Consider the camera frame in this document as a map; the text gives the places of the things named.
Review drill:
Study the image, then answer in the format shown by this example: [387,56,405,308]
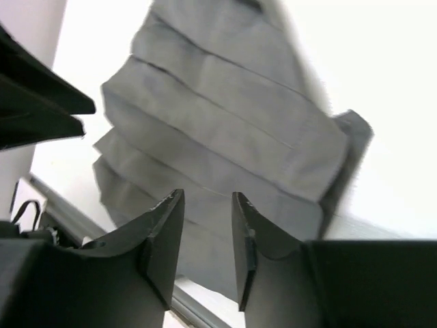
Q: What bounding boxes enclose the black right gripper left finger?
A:
[1,189,184,327]

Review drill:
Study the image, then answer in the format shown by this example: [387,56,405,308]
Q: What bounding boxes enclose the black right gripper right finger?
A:
[231,192,436,327]

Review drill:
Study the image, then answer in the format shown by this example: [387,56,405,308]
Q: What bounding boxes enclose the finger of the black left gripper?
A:
[1,28,96,150]

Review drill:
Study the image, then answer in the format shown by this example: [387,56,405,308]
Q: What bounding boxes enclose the grey pleated skirt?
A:
[94,1,373,301]

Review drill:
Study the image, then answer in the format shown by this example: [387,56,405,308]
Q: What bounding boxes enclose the aluminium front table rail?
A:
[27,172,246,328]

